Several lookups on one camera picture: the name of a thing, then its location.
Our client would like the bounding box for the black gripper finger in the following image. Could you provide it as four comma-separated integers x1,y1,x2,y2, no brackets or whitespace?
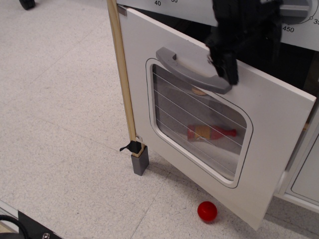
210,51,239,85
268,19,282,62

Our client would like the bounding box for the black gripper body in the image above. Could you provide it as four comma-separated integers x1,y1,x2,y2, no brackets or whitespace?
205,0,283,54

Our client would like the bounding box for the grey oven door handle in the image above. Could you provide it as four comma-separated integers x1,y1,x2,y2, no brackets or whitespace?
156,47,232,95

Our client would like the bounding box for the white oven door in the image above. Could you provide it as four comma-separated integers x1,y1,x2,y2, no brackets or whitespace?
119,6,316,229

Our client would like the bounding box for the grey round oven knob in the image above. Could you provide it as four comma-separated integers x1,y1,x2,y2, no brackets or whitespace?
280,0,313,24

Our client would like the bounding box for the wooden spatula inside oven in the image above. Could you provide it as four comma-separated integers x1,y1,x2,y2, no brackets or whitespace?
191,87,207,96

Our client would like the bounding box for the white toy kitchen cabinet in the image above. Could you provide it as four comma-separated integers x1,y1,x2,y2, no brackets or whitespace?
109,0,319,212

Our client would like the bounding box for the red toy ketchup bottle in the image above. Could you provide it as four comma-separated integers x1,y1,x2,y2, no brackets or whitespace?
187,125,237,140

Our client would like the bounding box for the metal door hinge top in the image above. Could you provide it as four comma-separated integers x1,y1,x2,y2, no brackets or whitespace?
117,5,127,16

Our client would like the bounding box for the black tape strip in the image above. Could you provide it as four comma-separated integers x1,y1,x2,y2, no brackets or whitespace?
120,140,142,154

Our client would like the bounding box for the white cupboard door right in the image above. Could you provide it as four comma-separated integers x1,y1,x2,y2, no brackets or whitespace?
291,136,319,203

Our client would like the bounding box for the red plastic ball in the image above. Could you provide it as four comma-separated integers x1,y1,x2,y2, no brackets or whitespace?
197,201,218,223

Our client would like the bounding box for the black caster wheel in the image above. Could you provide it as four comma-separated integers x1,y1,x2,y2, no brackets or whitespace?
19,0,35,10

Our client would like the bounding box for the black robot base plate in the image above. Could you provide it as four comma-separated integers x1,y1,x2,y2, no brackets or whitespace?
18,211,62,239

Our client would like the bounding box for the aluminium frame rail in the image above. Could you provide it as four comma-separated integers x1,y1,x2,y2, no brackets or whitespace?
0,200,19,234

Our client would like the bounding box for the black cable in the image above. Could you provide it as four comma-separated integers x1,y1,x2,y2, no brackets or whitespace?
0,214,28,239

